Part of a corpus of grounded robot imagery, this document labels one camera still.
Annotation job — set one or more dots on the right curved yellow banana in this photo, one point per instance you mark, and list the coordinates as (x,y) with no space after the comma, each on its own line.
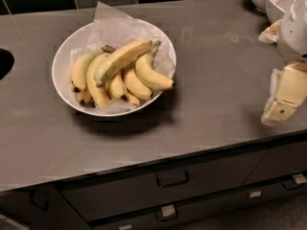
(148,76)

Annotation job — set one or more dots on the small centre yellow banana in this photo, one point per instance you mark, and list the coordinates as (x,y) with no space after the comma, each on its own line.
(116,88)

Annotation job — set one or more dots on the small bottom left banana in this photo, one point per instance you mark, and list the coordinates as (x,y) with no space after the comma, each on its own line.
(84,98)

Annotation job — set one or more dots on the long yellow banana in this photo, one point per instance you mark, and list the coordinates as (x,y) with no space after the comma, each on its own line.
(98,93)

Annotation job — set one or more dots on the dark drawer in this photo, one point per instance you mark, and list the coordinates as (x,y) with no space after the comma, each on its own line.
(281,159)
(104,197)
(268,190)
(167,215)

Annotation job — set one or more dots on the right lower dark drawer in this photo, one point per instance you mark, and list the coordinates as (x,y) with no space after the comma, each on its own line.
(268,190)

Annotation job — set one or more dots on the upper dark drawer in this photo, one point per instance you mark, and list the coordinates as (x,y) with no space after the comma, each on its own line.
(104,197)

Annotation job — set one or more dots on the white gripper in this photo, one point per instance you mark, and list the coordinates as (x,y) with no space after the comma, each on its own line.
(294,33)

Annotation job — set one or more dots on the left dark cabinet door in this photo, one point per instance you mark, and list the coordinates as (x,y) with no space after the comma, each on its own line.
(41,208)

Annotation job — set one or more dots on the white paper liner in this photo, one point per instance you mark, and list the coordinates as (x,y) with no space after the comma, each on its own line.
(115,28)

